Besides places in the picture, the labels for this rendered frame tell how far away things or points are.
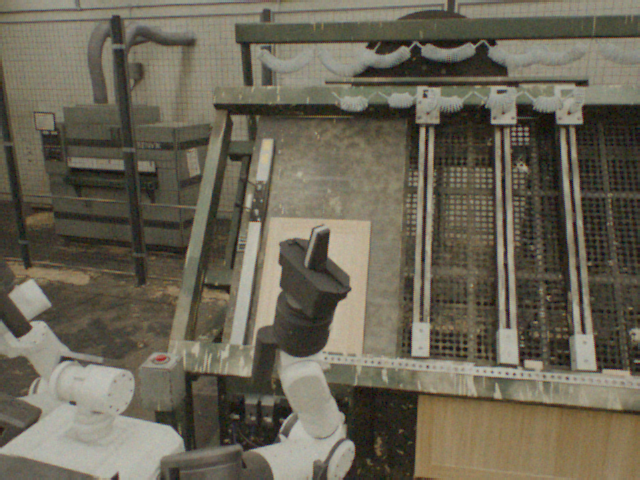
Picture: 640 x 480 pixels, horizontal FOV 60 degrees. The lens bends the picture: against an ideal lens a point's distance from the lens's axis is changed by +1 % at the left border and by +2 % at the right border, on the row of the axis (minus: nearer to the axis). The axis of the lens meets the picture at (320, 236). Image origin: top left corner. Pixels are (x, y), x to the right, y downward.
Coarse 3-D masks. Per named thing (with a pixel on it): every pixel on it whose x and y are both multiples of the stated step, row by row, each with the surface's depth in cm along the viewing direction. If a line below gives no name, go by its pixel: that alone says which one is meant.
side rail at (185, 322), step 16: (224, 112) 258; (224, 128) 255; (224, 144) 256; (208, 160) 249; (224, 160) 257; (208, 176) 246; (208, 192) 243; (208, 208) 240; (208, 224) 240; (192, 240) 234; (208, 240) 240; (192, 256) 232; (208, 256) 241; (192, 272) 229; (192, 288) 226; (192, 304) 225; (176, 320) 222; (192, 320) 226; (176, 336) 219; (192, 336) 227
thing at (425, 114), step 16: (432, 96) 227; (416, 112) 238; (432, 112) 237; (432, 128) 238; (432, 144) 235; (432, 160) 232; (432, 176) 229; (416, 224) 226; (416, 240) 219; (416, 256) 217; (416, 272) 214; (416, 288) 212; (416, 304) 209; (416, 320) 207; (416, 336) 205; (416, 352) 202
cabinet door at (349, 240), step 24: (336, 240) 230; (360, 240) 228; (264, 264) 229; (360, 264) 224; (264, 288) 225; (360, 288) 220; (264, 312) 221; (336, 312) 218; (360, 312) 216; (336, 336) 214; (360, 336) 213
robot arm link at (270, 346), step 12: (264, 336) 81; (276, 336) 81; (264, 348) 81; (276, 348) 81; (288, 348) 80; (300, 348) 79; (312, 348) 80; (252, 360) 85; (264, 360) 83; (276, 360) 86; (288, 360) 82; (300, 360) 82; (312, 360) 83; (252, 372) 86; (264, 372) 85
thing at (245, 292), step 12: (264, 168) 245; (264, 180) 242; (264, 204) 239; (264, 216) 240; (252, 228) 234; (252, 240) 232; (252, 252) 230; (252, 264) 228; (252, 276) 226; (240, 288) 224; (252, 288) 226; (240, 300) 222; (240, 312) 220; (240, 324) 218; (240, 336) 217
